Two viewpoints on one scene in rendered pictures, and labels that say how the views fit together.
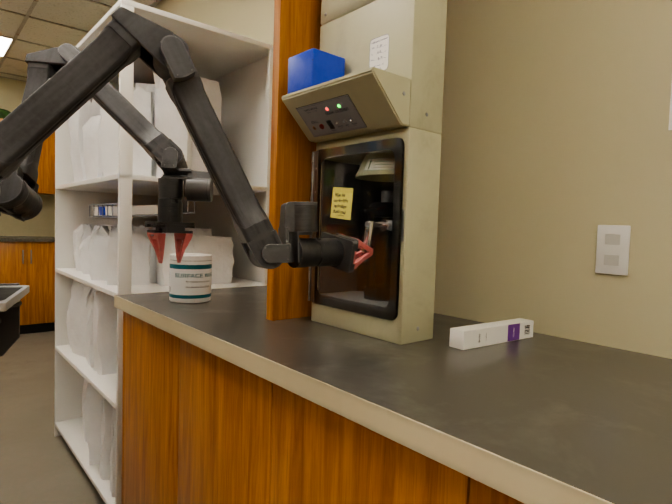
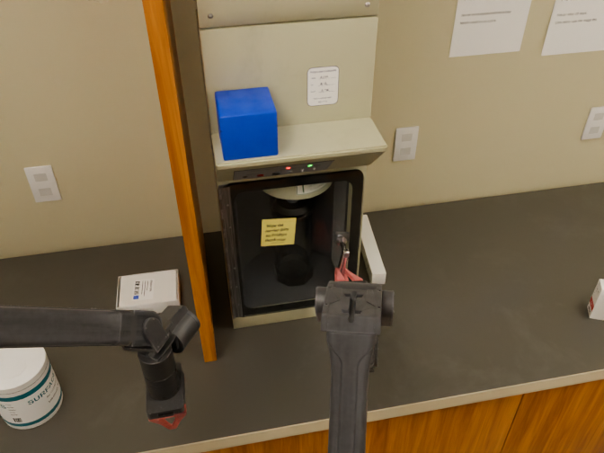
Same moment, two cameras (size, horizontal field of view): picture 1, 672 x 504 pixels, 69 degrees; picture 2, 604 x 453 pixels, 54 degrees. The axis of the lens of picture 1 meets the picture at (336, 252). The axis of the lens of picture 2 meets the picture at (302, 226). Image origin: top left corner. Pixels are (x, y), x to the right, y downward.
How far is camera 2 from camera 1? 1.38 m
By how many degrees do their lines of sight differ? 65
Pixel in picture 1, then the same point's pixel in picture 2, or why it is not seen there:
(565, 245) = not seen: hidden behind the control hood
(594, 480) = (588, 360)
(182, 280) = (42, 400)
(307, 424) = (393, 421)
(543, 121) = not seen: hidden behind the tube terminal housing
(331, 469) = (418, 428)
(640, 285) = (421, 162)
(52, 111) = not seen: outside the picture
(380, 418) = (485, 395)
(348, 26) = (264, 43)
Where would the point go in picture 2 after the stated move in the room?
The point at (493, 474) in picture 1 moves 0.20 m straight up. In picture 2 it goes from (555, 384) to (581, 327)
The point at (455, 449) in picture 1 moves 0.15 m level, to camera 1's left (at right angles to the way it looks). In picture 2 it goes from (537, 385) to (521, 436)
